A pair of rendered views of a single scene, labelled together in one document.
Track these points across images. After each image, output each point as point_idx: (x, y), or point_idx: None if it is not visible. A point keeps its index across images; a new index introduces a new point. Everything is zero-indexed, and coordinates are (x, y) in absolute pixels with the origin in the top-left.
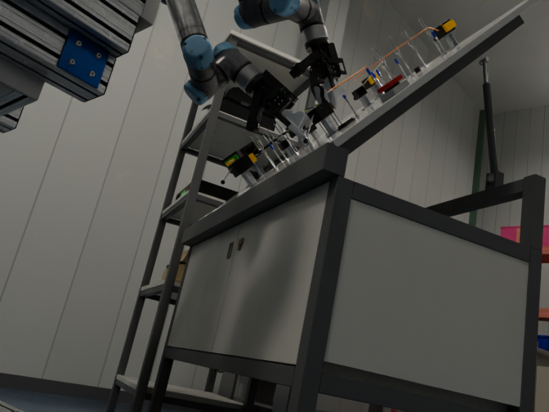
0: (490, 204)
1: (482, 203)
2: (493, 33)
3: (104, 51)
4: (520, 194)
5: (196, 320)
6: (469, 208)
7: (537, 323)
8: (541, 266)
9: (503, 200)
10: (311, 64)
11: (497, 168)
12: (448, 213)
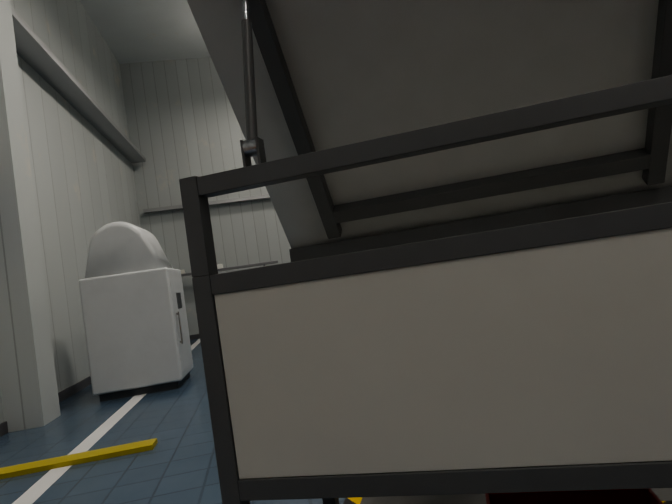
0: (263, 183)
1: (273, 183)
2: (210, 56)
3: None
4: (212, 195)
5: None
6: (301, 177)
7: (204, 368)
8: (194, 297)
9: (240, 189)
10: None
11: (246, 135)
12: (344, 168)
